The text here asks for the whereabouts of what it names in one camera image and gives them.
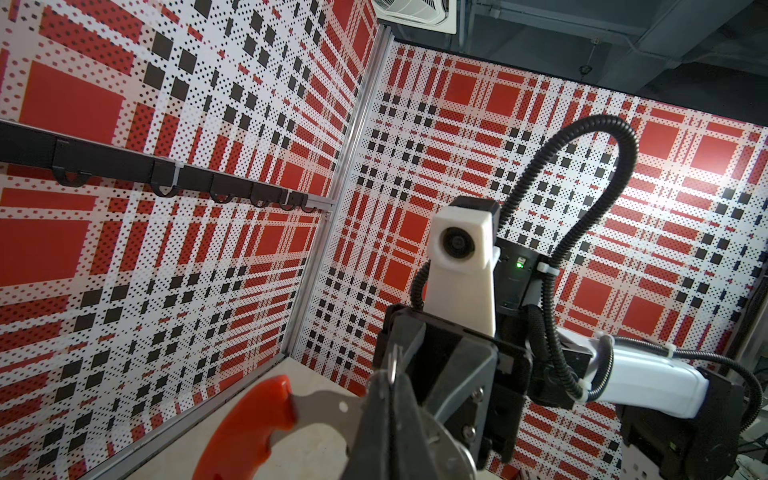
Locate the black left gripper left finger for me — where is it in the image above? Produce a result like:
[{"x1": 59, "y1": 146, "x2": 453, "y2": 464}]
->
[{"x1": 341, "y1": 371, "x2": 392, "y2": 480}]

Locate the white ceiling air vent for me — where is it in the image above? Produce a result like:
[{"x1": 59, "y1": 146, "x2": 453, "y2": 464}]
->
[{"x1": 372, "y1": 0, "x2": 457, "y2": 34}]

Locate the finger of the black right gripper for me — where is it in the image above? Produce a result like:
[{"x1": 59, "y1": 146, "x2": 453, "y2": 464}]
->
[
  {"x1": 373, "y1": 311, "x2": 427, "y2": 378},
  {"x1": 422, "y1": 337, "x2": 498, "y2": 471}
]

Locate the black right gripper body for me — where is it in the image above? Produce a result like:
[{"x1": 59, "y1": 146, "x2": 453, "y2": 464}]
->
[{"x1": 385, "y1": 238, "x2": 574, "y2": 468}]

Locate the red-handled key organizer ring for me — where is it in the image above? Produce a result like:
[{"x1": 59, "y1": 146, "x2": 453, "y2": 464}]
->
[{"x1": 191, "y1": 374, "x2": 478, "y2": 480}]

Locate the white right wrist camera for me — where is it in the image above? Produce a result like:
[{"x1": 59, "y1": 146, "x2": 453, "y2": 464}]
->
[{"x1": 423, "y1": 196, "x2": 501, "y2": 337}]

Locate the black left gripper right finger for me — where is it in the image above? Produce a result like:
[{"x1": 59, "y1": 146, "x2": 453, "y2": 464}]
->
[{"x1": 389, "y1": 369, "x2": 439, "y2": 479}]

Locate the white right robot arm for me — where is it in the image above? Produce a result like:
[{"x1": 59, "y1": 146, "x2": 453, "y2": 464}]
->
[{"x1": 373, "y1": 240, "x2": 761, "y2": 479}]

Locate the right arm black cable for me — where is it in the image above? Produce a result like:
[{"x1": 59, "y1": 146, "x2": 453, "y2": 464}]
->
[{"x1": 410, "y1": 113, "x2": 764, "y2": 433}]

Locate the black hook rail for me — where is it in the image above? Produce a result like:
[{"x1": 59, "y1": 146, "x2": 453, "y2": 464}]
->
[{"x1": 1, "y1": 120, "x2": 333, "y2": 213}]

